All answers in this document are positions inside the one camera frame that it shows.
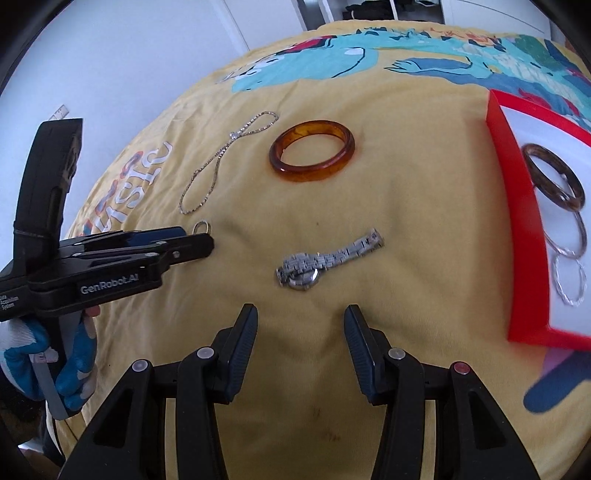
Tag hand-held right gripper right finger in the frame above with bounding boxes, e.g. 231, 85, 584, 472
344, 305, 541, 480

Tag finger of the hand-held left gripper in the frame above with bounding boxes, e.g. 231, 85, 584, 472
58, 225, 187, 254
82, 232, 216, 269

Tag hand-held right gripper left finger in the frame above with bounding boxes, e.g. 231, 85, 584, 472
58, 303, 259, 480

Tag silver wristwatch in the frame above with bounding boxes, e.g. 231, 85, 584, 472
276, 228, 385, 291

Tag red shallow box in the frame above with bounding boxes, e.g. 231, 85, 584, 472
487, 90, 591, 349

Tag twisted silver bangle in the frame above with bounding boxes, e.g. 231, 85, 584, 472
550, 253, 588, 306

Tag thin metal bangle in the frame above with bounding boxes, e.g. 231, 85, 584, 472
544, 210, 588, 259

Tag dark tortoiseshell bangle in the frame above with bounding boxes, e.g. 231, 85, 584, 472
523, 143, 585, 212

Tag person's left hand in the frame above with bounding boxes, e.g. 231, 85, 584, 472
0, 305, 100, 418

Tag amber bangle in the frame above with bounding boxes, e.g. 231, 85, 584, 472
269, 120, 356, 184

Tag white door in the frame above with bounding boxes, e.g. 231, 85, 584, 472
224, 0, 319, 51

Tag folded black clothes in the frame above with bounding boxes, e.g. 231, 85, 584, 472
344, 0, 393, 21

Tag white wardrobe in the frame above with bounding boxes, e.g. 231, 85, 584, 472
295, 0, 552, 38

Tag silver chain necklace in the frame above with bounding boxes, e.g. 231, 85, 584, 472
179, 111, 280, 216

